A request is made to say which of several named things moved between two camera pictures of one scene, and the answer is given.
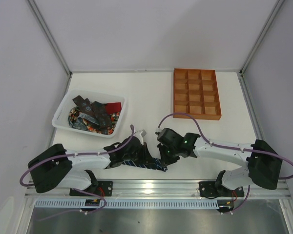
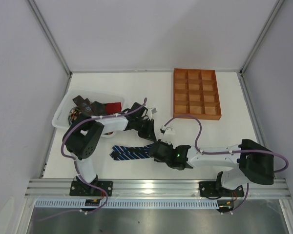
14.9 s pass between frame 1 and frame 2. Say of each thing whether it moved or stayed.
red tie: stayed
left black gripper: moved
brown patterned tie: stayed
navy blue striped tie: moved
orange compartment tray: stayed
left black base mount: stayed
